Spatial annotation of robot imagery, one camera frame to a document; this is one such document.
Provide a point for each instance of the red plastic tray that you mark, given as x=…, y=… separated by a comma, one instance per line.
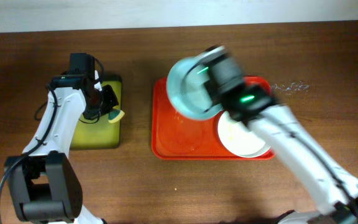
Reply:
x=175, y=137

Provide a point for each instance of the yellow green sponge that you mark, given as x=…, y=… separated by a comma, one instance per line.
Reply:
x=115, y=115

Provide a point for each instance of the white plate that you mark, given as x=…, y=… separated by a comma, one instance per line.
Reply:
x=238, y=139

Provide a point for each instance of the light blue plate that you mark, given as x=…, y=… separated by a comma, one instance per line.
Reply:
x=185, y=87

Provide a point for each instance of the black tray with yellow liquid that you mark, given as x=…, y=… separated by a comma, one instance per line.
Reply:
x=103, y=134

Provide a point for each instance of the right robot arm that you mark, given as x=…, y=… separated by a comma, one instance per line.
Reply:
x=333, y=189

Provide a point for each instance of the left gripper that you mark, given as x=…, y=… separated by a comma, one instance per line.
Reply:
x=105, y=99

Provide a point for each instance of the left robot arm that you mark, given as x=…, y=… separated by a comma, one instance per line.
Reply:
x=42, y=183

